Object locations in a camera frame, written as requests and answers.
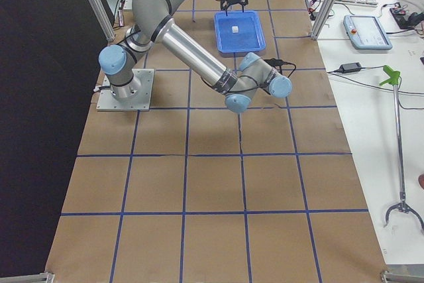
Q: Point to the green handled reacher grabber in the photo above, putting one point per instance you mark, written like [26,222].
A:
[402,206]

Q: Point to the black power adapter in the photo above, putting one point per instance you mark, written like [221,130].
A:
[350,68]

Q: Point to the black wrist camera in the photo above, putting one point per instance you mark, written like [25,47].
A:
[275,63]

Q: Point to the teach pendant with screen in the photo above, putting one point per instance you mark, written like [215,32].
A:
[366,33]

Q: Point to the brown paper table cover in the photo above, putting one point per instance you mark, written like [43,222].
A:
[191,192]

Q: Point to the blue plastic tray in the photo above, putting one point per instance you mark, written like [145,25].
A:
[250,37]

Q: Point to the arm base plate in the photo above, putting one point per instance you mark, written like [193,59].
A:
[131,97]
[124,5]

